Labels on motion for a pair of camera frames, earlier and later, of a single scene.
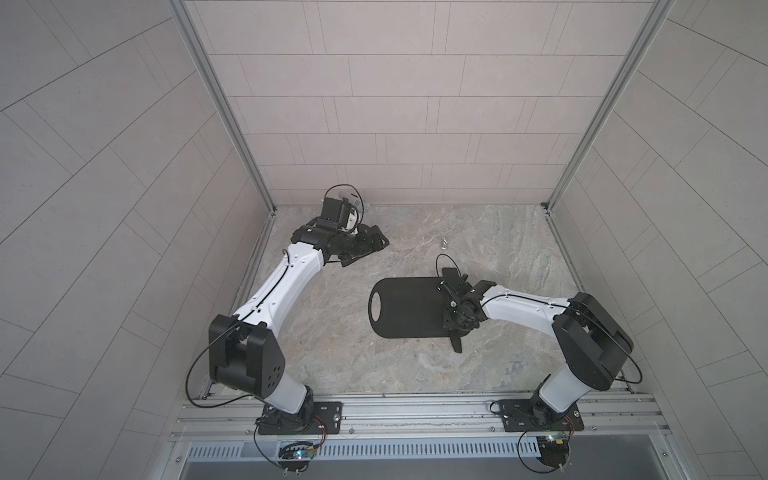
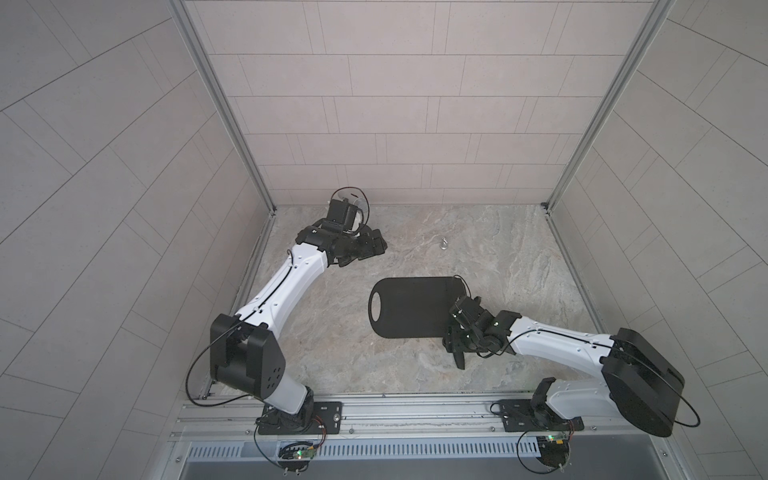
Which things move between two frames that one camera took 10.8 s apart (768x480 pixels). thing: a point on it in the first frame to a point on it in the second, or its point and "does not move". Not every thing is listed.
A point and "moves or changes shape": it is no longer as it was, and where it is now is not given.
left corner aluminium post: (196, 40) does not move
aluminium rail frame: (607, 417) does not move
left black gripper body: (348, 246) does not move
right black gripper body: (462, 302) to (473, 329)
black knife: (456, 340) moves or changes shape
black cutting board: (411, 307) does not move
